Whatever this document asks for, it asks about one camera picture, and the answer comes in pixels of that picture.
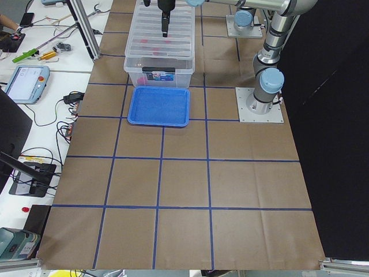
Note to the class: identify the blue plastic tray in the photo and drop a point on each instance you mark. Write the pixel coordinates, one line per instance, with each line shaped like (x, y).
(160, 106)

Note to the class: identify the clear plastic storage box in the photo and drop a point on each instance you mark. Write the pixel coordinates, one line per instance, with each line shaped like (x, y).
(180, 79)

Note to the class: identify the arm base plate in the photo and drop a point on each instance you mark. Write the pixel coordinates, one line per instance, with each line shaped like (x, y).
(252, 31)
(252, 111)

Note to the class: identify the blue teach pendant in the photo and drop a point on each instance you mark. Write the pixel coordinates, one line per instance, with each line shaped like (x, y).
(27, 83)

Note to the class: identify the aluminium frame post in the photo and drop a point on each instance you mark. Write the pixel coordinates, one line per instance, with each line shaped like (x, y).
(81, 19)

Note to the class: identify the green handled reacher grabber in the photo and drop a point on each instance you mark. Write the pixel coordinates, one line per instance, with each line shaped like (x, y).
(33, 51)

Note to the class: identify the black box latch handle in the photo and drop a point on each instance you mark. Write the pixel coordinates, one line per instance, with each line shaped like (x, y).
(158, 69)

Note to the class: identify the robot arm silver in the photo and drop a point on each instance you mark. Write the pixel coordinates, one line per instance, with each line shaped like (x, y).
(269, 80)
(240, 25)

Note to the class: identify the black power adapter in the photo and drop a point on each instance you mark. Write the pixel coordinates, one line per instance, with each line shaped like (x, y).
(73, 97)

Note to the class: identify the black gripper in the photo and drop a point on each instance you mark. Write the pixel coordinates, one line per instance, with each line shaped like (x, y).
(165, 5)

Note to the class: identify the clear plastic box lid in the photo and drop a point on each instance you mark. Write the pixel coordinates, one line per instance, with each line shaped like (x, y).
(146, 38)

